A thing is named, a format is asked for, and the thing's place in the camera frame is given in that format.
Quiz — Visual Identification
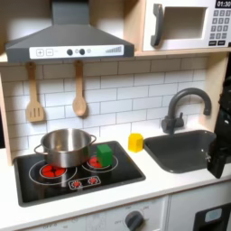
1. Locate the yellow toy block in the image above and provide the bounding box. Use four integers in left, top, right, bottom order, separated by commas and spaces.
127, 133, 144, 153

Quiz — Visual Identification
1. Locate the green toy block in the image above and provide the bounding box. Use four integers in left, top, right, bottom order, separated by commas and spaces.
96, 143, 114, 168

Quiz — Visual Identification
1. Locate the dark grey sink basin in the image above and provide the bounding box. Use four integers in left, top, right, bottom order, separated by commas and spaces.
143, 129, 218, 174

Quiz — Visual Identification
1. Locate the black dishwasher panel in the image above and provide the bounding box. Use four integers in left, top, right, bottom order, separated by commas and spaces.
192, 203, 231, 231

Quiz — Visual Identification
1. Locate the dark grey tap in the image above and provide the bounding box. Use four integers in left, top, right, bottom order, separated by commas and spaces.
161, 88, 213, 135

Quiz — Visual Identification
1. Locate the black oven knob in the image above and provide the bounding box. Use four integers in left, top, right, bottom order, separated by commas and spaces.
124, 210, 145, 231

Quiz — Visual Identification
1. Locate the white toy microwave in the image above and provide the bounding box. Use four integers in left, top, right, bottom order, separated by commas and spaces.
142, 0, 231, 52

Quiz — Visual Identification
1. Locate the black toy stove top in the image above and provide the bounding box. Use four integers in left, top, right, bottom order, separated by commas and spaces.
13, 140, 147, 208

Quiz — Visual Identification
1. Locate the wooden spoon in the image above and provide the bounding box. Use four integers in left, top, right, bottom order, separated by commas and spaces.
71, 60, 88, 117

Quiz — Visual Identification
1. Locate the grey range hood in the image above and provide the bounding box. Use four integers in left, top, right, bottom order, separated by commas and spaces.
5, 0, 135, 64

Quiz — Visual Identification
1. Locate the wooden slotted spatula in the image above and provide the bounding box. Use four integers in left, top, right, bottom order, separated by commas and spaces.
24, 61, 45, 124

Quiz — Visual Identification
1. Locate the steel pot with handles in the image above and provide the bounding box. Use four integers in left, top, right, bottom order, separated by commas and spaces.
33, 128, 97, 169

